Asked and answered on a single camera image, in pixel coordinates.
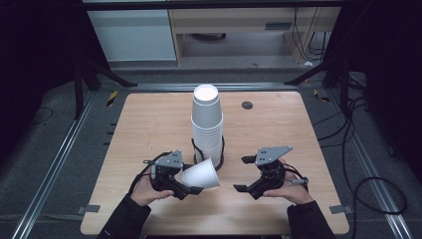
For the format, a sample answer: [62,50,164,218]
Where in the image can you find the grey table bracket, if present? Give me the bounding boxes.
[77,204,102,215]
[328,204,353,215]

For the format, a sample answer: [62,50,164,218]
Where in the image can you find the yellow black hazard tape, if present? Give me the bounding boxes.
[313,89,331,104]
[105,91,118,108]

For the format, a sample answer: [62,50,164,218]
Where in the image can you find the aluminium floor rail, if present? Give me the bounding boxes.
[11,91,98,239]
[326,89,414,239]

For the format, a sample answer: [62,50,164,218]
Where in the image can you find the black hanging desk cables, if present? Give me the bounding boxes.
[293,7,330,63]

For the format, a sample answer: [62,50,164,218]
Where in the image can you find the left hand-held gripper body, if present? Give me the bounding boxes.
[149,149,184,194]

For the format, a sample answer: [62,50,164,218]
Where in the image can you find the hand-held gripper cable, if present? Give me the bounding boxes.
[283,163,310,192]
[127,151,174,196]

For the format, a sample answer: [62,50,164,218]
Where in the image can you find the black wire cup holder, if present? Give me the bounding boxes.
[191,134,226,172]

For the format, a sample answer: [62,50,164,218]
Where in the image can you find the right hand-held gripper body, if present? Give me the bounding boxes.
[254,145,294,195]

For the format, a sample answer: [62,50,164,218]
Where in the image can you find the thick black floor cable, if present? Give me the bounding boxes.
[313,96,408,239]

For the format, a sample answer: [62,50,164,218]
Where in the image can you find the black metal stand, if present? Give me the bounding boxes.
[284,56,366,115]
[73,56,138,120]

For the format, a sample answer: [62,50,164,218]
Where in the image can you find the stack of white paper cups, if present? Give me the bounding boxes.
[190,84,224,167]

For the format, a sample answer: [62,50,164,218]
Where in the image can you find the left hand-held gripper cable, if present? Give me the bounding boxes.
[127,151,174,196]

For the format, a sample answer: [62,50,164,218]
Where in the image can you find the person's right hand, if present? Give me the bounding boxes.
[264,158,315,205]

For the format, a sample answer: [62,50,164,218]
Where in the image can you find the thin black floor cable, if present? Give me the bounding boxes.
[27,107,55,129]

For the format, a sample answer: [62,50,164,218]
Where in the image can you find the single white paper cup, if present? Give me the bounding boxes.
[179,157,221,190]

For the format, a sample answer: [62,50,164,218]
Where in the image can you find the right hand-held gripper cable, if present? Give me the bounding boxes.
[283,163,310,192]

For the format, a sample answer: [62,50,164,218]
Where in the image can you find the person's left hand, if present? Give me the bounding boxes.
[130,174,174,207]

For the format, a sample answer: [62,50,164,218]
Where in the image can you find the white cabinet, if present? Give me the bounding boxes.
[87,9,177,63]

